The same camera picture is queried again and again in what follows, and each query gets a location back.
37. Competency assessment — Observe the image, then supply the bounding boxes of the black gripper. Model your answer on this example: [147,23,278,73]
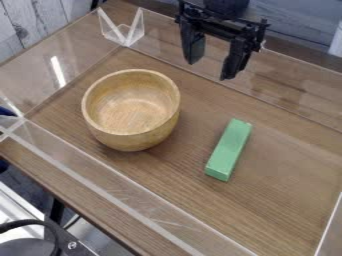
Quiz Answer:
[176,0,270,80]

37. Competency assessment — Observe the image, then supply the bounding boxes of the green rectangular block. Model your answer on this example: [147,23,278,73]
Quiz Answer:
[204,119,252,182]

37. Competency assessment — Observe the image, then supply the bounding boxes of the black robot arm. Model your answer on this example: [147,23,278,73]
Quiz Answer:
[175,0,270,80]

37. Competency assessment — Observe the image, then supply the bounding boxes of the brown wooden bowl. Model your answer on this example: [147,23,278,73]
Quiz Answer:
[81,69,180,152]

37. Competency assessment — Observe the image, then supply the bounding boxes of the black table leg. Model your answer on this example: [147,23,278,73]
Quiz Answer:
[49,199,65,224]

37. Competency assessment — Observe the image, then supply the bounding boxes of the clear acrylic corner bracket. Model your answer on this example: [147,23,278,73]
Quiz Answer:
[96,8,144,47]

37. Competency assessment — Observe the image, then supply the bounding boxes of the clear acrylic tray wall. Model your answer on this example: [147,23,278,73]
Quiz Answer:
[0,2,342,256]

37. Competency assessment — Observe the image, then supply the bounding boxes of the black metal bracket with screw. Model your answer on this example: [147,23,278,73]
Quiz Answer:
[45,219,99,256]

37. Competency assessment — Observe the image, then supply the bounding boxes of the black cable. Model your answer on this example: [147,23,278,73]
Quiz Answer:
[0,218,63,256]

